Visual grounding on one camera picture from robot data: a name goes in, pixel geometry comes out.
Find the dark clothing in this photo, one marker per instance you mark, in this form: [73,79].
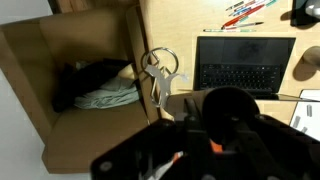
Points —
[86,78]

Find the blue white pen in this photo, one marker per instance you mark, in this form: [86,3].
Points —
[246,8]

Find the black tablet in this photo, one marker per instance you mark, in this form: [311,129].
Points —
[298,15]

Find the light green cloth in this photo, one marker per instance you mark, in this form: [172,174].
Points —
[106,96]

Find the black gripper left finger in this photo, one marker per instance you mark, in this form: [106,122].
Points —
[196,140]

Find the brown cardboard paper towel roll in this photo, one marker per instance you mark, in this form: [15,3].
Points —
[230,113]

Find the teal white pen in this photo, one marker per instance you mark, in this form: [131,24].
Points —
[265,6]

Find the green white pen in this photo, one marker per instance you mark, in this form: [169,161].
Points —
[230,30]

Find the white paper sheet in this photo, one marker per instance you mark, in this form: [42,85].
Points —
[308,116]

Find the black laptop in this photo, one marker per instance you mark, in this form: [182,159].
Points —
[240,65]

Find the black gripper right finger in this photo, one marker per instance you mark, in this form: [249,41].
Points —
[256,146]

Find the silver paper towel holder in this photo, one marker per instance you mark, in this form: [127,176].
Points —
[160,76]

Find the grey black-tipped pen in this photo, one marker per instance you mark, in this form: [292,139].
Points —
[246,25]

